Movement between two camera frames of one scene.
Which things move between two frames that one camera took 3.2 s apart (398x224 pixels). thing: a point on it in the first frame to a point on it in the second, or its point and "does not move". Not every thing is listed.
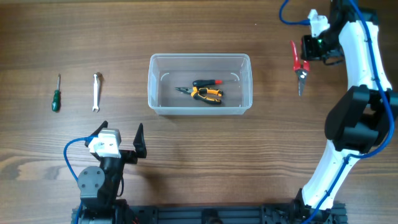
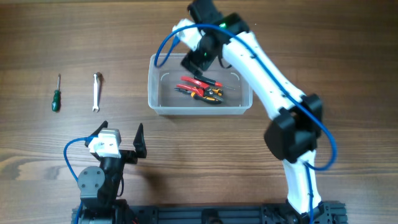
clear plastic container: [166, 71] does not move
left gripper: [131, 156] does not move
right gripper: [308, 53] to [204, 62]
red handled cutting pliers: [301, 71] to [201, 88]
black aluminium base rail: [290, 213] does not move
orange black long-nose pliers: [196, 93] does not move
